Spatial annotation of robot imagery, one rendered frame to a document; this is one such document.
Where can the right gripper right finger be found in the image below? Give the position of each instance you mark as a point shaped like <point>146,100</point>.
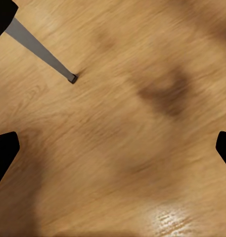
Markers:
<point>221,145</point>

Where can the camera tripod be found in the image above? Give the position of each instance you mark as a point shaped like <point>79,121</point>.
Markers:
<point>10,25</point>

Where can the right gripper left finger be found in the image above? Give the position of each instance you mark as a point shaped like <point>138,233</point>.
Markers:
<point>9,147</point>

